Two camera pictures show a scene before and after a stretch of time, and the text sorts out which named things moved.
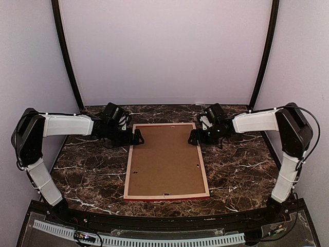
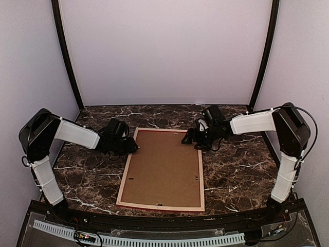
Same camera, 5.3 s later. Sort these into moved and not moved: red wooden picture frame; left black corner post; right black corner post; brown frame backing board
Moved: red wooden picture frame
Not moved: left black corner post; brown frame backing board; right black corner post
